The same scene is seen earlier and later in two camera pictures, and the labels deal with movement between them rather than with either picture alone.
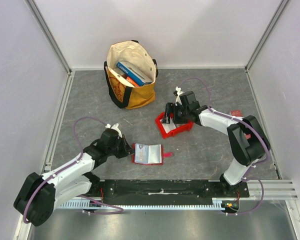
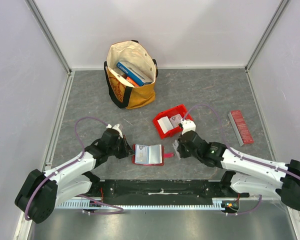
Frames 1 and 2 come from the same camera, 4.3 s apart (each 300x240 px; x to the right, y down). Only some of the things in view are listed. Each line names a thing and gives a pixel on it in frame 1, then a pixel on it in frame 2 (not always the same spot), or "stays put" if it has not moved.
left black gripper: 127,150 stays put
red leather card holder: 149,154 stays put
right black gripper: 174,114 → 181,148
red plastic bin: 177,131 stays put
